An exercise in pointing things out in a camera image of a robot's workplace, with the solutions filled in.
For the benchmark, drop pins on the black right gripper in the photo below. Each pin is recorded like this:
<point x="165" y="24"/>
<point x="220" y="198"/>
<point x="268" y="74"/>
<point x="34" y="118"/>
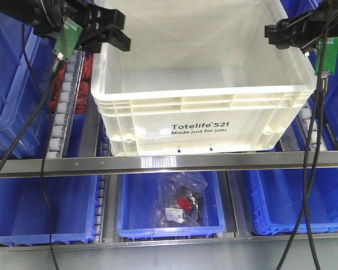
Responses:
<point x="308" y="28"/>

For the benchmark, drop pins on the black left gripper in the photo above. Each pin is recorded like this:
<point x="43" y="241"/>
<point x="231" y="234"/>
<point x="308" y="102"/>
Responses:
<point x="90" y="17"/>

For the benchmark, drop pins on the white plastic tote box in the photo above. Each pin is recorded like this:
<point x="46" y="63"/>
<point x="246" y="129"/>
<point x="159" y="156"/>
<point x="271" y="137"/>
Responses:
<point x="200" y="77"/>

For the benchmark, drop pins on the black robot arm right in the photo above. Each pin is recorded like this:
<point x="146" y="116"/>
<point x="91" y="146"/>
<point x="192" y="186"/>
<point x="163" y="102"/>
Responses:
<point x="306" y="29"/>

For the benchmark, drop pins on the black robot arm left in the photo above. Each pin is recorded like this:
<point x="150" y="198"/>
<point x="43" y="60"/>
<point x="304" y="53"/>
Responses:
<point x="27" y="13"/>

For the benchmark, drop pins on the red items in shelf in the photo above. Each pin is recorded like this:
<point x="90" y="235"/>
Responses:
<point x="84" y="85"/>

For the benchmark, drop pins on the green circuit board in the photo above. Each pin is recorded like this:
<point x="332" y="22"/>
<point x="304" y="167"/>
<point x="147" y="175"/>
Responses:
<point x="67" y="39"/>
<point x="330" y="56"/>

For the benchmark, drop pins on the green circuit board right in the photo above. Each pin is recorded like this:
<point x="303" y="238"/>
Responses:
<point x="330" y="56"/>

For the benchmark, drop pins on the white roller track right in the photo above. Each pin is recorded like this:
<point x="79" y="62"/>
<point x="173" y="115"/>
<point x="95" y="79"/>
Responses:
<point x="305" y="115"/>

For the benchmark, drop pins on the white roller track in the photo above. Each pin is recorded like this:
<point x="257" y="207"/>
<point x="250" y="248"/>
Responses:
<point x="65" y="110"/>
<point x="305" y="115"/>

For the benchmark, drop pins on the white roller track left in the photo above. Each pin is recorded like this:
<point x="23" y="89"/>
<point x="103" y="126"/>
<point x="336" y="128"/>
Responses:
<point x="65" y="110"/>

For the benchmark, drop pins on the blue bin upper left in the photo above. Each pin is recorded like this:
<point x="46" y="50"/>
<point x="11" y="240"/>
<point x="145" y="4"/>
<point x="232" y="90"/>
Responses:
<point x="25" y="64"/>

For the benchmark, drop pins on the blue bin lower right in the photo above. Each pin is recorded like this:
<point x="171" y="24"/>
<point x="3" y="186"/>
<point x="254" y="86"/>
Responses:
<point x="275" y="198"/>

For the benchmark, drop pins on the blue storage bin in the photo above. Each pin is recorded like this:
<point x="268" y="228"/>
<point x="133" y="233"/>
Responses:
<point x="137" y="196"/>

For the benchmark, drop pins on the plastic bag of parts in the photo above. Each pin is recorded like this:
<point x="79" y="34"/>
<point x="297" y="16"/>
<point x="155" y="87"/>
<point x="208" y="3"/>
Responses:
<point x="180" y="200"/>

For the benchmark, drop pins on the blue bin lower left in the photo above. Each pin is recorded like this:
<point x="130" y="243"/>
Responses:
<point x="63" y="211"/>

